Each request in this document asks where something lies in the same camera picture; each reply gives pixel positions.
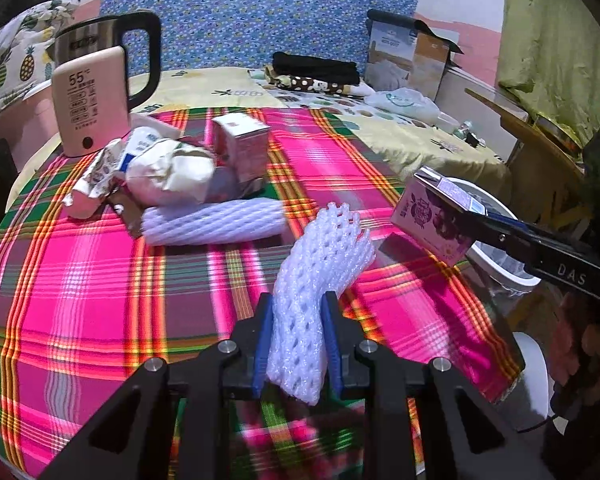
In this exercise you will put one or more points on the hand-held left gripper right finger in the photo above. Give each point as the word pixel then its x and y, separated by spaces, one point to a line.
pixel 332 345

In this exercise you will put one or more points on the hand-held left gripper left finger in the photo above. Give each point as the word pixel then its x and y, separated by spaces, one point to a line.
pixel 261 345

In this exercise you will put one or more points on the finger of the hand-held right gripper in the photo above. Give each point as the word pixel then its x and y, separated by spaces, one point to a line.
pixel 500 216
pixel 505 245

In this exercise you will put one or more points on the white round waste bin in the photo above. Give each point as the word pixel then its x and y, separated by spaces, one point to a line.
pixel 505 270

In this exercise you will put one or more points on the white foam net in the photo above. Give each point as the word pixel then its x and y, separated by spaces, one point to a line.
pixel 215 222
pixel 310 285

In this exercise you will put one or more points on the purple drink carton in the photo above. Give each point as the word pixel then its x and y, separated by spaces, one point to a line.
pixel 430 225

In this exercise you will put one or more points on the dark foil wrapper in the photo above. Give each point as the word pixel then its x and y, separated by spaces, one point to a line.
pixel 125 212

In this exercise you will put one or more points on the white paper bag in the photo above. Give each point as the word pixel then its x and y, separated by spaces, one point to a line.
pixel 175 175

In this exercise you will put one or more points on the pink white carton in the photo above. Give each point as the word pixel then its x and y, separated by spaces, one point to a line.
pixel 242 147

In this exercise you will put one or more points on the wooden chair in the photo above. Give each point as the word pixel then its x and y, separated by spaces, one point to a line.
pixel 535 155

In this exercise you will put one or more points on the yellow pineapple bed sheet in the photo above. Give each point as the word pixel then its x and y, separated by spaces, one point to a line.
pixel 430 152

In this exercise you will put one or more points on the small clear bottle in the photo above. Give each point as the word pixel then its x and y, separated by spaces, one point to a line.
pixel 462 129

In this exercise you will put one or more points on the white plastic bag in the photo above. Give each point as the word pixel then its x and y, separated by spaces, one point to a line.
pixel 405 102

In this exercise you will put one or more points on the pink plaid tablecloth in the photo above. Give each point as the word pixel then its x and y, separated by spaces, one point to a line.
pixel 105 300

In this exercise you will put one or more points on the fruit print sheet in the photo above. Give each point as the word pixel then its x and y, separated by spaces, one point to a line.
pixel 350 110

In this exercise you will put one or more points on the green curtain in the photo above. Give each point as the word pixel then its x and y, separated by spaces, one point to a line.
pixel 550 35

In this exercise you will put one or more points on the printed cardboard box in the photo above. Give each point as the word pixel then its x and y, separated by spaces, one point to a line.
pixel 400 55

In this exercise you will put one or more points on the brown polka dot cloth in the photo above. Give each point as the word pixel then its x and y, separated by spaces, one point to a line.
pixel 305 83

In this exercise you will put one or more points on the crumpled silver printed packet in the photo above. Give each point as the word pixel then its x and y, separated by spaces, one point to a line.
pixel 92 180

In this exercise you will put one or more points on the small white blue box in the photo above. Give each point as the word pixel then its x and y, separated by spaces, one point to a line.
pixel 140 142

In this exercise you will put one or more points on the black folded clothes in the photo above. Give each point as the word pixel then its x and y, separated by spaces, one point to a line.
pixel 315 67

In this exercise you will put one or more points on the blue patterned mattress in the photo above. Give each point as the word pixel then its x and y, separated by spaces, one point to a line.
pixel 260 10

